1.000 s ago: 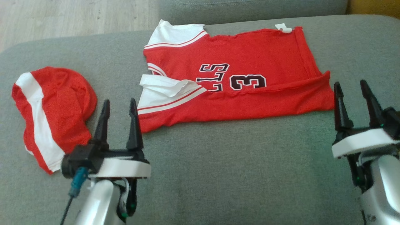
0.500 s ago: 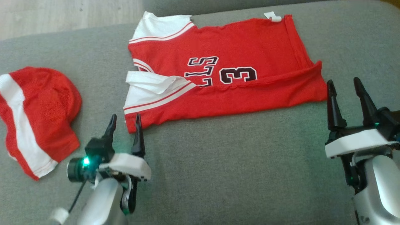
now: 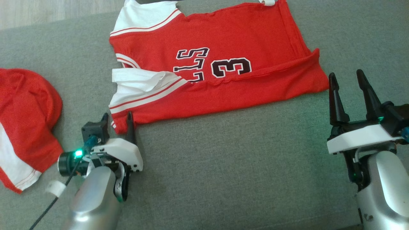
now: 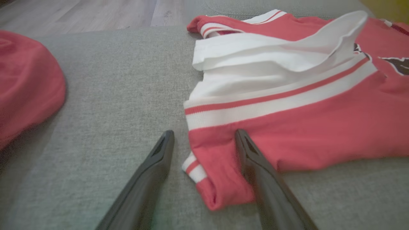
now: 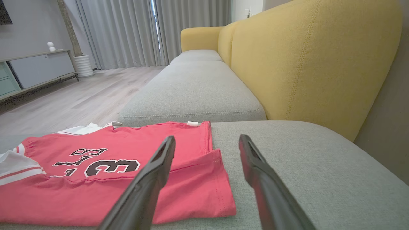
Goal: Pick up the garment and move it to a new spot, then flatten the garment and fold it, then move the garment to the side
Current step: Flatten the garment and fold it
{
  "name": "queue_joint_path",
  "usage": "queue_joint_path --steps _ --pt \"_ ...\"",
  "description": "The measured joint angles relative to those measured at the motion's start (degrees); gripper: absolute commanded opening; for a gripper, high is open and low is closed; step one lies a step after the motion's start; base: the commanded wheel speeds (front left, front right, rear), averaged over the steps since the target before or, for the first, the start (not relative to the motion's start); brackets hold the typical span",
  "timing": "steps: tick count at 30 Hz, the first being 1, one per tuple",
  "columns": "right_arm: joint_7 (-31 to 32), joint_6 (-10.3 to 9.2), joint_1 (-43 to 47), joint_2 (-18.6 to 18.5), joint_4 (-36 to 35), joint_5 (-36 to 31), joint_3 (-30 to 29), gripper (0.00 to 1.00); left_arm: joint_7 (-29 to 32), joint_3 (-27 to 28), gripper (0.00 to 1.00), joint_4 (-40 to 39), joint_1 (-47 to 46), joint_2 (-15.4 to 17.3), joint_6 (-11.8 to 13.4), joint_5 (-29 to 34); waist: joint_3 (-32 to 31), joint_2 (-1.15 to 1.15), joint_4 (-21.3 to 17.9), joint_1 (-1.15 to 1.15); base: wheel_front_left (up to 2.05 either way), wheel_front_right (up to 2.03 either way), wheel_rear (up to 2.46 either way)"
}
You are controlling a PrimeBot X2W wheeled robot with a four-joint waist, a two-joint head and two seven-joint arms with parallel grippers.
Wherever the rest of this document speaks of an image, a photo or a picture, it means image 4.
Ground yellow sofa back cushion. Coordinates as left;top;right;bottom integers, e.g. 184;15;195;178
361;0;409;24

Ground red jersey white striped sleeves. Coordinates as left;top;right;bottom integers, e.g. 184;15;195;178
182;9;409;211

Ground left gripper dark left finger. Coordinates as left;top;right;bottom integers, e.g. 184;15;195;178
96;130;175;230

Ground grey sofa seat cushion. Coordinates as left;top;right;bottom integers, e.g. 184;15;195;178
203;0;374;20

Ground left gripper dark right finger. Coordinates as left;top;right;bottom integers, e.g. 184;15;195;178
235;129;319;230

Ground large grey fabric ottoman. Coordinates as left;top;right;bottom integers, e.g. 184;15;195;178
0;13;409;230

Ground red shorts wide white stripe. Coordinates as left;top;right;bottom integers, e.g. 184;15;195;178
0;30;66;150

